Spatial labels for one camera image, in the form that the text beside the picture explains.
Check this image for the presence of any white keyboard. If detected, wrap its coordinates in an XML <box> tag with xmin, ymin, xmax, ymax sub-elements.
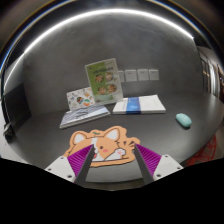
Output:
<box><xmin>59</xmin><ymin>105</ymin><xmax>110</xmax><ymax>129</ymax></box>

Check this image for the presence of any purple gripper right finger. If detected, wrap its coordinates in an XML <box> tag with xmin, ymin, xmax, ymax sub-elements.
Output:
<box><xmin>134</xmin><ymin>144</ymin><xmax>182</xmax><ymax>185</ymax></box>

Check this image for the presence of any orange corgi mouse pad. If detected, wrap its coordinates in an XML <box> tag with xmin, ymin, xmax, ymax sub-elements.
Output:
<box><xmin>64</xmin><ymin>126</ymin><xmax>140</xmax><ymax>168</ymax></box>

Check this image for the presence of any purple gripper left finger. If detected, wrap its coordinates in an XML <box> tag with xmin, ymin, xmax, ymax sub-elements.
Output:
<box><xmin>46</xmin><ymin>145</ymin><xmax>94</xmax><ymax>186</ymax></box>

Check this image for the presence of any white patterned card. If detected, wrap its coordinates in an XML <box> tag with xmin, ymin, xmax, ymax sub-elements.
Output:
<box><xmin>66</xmin><ymin>87</ymin><xmax>95</xmax><ymax>111</ymax></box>

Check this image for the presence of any white book with blue band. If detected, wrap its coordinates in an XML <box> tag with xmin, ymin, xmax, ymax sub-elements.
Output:
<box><xmin>113</xmin><ymin>95</ymin><xmax>166</xmax><ymax>114</ymax></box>

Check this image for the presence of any green menu display stand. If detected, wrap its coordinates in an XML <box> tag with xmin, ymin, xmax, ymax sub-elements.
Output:
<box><xmin>85</xmin><ymin>58</ymin><xmax>123</xmax><ymax>105</ymax></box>

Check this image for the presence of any teal computer mouse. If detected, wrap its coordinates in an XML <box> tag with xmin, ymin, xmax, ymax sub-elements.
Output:
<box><xmin>176</xmin><ymin>113</ymin><xmax>192</xmax><ymax>128</ymax></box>

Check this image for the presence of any black device at table edge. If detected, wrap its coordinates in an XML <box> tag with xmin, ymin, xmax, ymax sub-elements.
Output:
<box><xmin>3</xmin><ymin>123</ymin><xmax>14</xmax><ymax>140</ymax></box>

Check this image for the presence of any red wire stool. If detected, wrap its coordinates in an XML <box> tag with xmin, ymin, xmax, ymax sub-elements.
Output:
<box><xmin>186</xmin><ymin>136</ymin><xmax>217</xmax><ymax>166</ymax></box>

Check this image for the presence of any white wall socket plate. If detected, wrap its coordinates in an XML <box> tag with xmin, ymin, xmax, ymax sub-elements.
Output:
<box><xmin>149</xmin><ymin>69</ymin><xmax>159</xmax><ymax>81</ymax></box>
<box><xmin>125</xmin><ymin>70</ymin><xmax>137</xmax><ymax>82</ymax></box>
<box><xmin>118</xmin><ymin>71</ymin><xmax>125</xmax><ymax>83</ymax></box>
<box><xmin>137</xmin><ymin>69</ymin><xmax>149</xmax><ymax>81</ymax></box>

